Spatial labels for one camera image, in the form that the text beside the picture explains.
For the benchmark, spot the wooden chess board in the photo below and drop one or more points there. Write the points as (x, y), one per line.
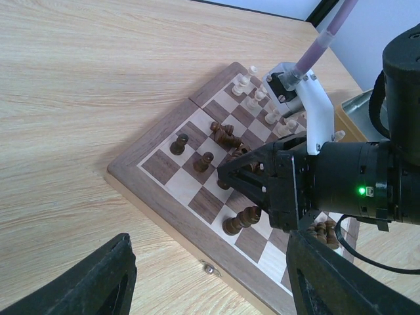
(172, 169)

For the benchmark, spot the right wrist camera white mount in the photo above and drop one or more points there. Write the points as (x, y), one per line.
(293, 91)

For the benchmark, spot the gold tin box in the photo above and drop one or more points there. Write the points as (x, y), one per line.
(352, 116)

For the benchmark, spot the dark pawn corner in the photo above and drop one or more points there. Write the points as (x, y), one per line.
(178, 146)

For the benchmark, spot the dark tall chess piece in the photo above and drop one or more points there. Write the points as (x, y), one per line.
(244, 219)

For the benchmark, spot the dark chess piece off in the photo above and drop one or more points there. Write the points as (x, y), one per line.
(324, 232)

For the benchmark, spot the white chess piece row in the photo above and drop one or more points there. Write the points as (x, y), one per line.
(258, 98)

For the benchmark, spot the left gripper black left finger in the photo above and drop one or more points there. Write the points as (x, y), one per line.
(102, 283)

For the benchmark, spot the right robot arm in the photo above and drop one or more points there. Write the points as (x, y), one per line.
(378, 182)

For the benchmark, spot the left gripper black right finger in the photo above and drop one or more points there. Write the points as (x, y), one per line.
(324, 282)

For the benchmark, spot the pile of dark chess pieces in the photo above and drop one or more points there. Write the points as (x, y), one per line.
(224, 137)

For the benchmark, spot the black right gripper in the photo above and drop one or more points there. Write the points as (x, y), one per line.
(277, 177)

